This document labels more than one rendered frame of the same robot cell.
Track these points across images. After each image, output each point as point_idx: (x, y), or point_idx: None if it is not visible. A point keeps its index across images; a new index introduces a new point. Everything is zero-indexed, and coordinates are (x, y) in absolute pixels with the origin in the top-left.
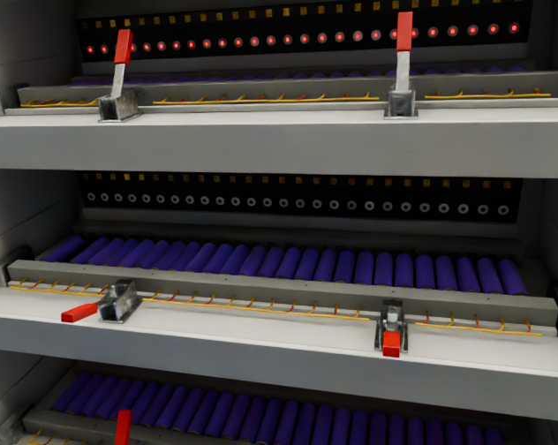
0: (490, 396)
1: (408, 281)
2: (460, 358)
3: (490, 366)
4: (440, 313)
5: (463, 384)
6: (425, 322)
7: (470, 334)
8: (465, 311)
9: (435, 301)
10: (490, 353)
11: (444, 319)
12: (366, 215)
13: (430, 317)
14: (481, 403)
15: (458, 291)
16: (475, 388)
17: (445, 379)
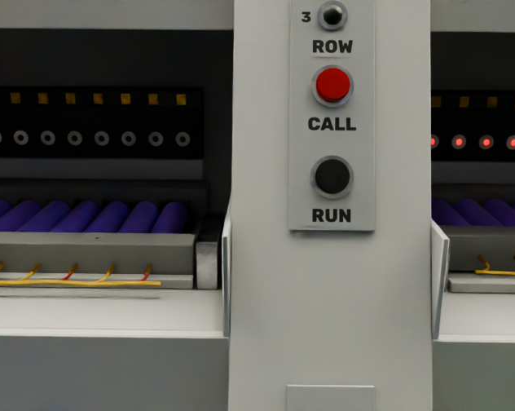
0: (64, 386)
1: None
2: (14, 324)
3: (55, 331)
4: (22, 265)
5: (18, 369)
6: None
7: (61, 293)
8: (59, 258)
9: (11, 245)
10: (71, 315)
11: (28, 274)
12: None
13: (6, 273)
14: (54, 402)
15: (59, 232)
16: (37, 374)
17: None
